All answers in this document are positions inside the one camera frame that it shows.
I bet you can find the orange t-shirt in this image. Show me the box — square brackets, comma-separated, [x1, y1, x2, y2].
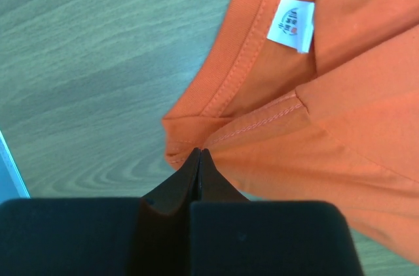
[162, 0, 418, 263]

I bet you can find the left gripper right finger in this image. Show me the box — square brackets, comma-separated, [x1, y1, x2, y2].
[198, 149, 249, 203]

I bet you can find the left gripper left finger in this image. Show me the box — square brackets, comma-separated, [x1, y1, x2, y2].
[141, 148, 200, 216]

